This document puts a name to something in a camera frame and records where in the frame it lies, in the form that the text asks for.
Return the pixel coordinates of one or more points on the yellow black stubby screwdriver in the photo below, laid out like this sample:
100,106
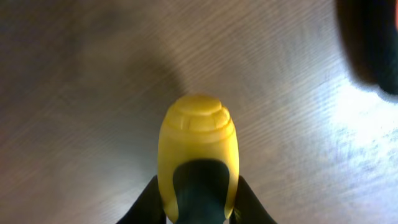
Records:
198,161

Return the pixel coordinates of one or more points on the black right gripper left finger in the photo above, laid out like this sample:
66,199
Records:
148,208

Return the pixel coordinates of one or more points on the orange black long-nose pliers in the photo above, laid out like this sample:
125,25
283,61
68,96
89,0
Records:
368,31

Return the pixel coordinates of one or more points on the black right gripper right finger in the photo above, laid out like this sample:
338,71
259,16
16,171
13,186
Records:
247,207

